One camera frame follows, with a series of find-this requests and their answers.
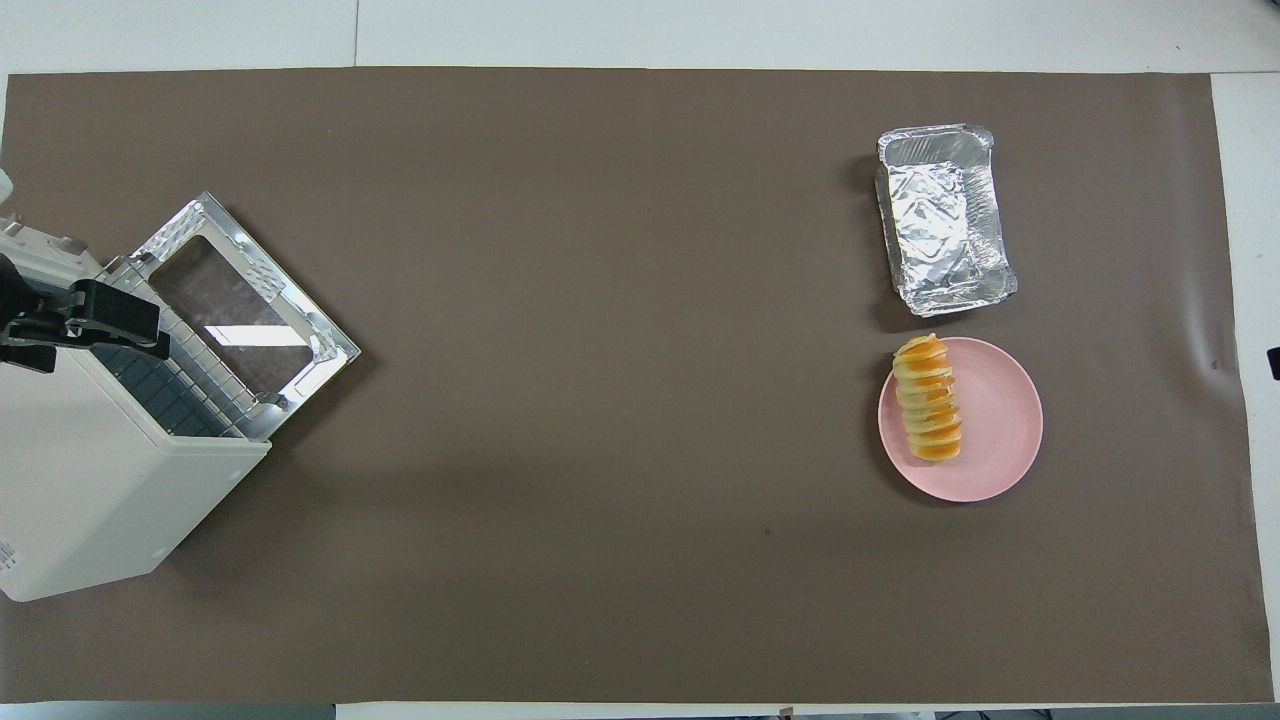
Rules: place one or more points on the glass oven door metal frame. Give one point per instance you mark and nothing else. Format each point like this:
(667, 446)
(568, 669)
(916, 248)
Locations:
(245, 320)

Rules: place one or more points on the brown table mat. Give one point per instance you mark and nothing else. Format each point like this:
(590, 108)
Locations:
(620, 400)

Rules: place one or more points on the aluminium foil tray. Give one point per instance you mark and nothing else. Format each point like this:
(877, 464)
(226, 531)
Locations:
(945, 225)

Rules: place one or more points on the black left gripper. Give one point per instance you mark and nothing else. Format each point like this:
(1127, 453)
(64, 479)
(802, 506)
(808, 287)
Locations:
(18, 295)

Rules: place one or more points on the white toaster oven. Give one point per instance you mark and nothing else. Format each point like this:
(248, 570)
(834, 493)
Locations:
(90, 480)

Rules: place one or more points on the pink round plate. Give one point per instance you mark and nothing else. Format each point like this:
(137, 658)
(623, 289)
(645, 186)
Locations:
(995, 420)

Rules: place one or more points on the sliced golden bread loaf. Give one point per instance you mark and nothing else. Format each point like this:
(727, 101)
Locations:
(928, 400)

